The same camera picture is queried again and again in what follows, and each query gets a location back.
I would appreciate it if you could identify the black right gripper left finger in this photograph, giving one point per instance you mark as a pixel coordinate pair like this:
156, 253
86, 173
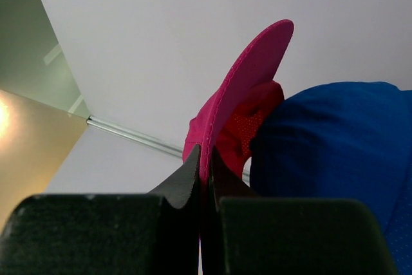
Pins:
152, 233

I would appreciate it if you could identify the blue cap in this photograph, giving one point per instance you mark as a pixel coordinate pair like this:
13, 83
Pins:
342, 140

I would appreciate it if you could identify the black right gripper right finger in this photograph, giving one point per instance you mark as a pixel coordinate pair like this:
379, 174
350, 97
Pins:
249, 234

